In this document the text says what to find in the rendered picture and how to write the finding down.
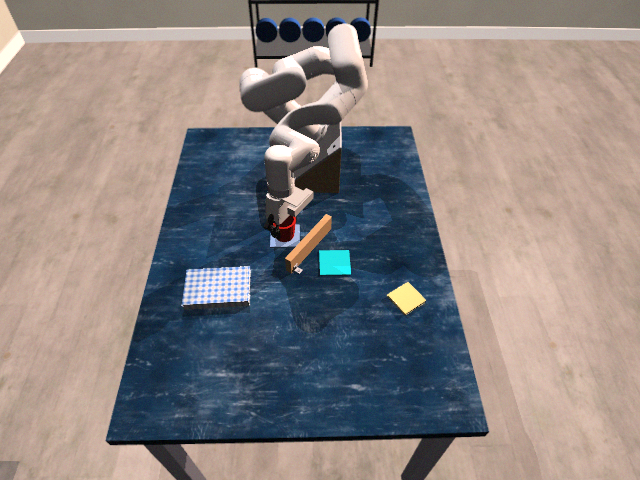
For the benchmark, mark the yellow sticky-note pad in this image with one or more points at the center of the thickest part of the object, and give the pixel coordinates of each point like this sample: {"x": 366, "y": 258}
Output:
{"x": 406, "y": 298}

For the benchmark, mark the red cup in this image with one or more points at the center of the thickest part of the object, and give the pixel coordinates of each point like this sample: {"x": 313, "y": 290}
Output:
{"x": 287, "y": 229}

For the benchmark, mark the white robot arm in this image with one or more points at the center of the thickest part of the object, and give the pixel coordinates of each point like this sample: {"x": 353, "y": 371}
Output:
{"x": 274, "y": 95}

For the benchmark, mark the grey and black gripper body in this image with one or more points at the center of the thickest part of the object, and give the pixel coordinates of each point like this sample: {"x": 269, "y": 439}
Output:
{"x": 277, "y": 207}

